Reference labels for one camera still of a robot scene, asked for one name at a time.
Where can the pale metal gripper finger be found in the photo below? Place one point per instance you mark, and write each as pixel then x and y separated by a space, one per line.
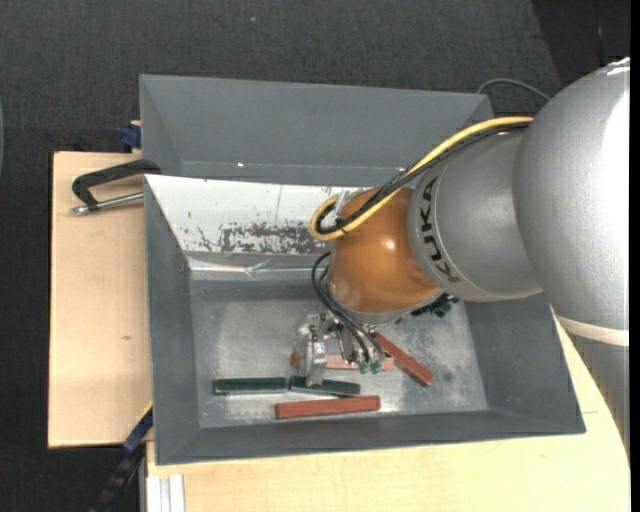
pixel 317 362
pixel 303 352

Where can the red-brown flat block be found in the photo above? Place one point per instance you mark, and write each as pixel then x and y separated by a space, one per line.
pixel 338 362
pixel 410 364
pixel 327 407

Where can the grey metal bin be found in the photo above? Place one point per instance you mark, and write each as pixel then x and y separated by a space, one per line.
pixel 250 320

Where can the pale wood flat board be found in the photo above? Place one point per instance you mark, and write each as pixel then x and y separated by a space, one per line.
pixel 97 300

